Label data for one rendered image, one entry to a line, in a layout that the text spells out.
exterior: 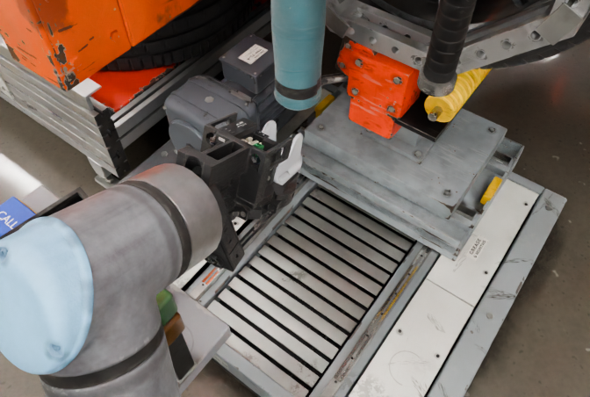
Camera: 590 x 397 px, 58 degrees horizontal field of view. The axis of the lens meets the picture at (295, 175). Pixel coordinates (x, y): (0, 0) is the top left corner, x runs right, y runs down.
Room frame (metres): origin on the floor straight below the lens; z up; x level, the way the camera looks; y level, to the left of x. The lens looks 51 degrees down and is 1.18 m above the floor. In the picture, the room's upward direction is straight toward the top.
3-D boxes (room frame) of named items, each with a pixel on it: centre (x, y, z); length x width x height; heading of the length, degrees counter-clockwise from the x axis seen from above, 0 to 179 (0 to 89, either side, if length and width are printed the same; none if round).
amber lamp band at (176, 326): (0.25, 0.16, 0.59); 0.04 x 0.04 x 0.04; 53
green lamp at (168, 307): (0.25, 0.16, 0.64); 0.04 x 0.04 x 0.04; 53
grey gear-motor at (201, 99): (0.93, 0.10, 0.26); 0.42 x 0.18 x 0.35; 143
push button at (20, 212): (0.47, 0.45, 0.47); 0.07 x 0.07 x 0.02; 53
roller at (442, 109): (0.78, -0.33, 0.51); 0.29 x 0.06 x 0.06; 143
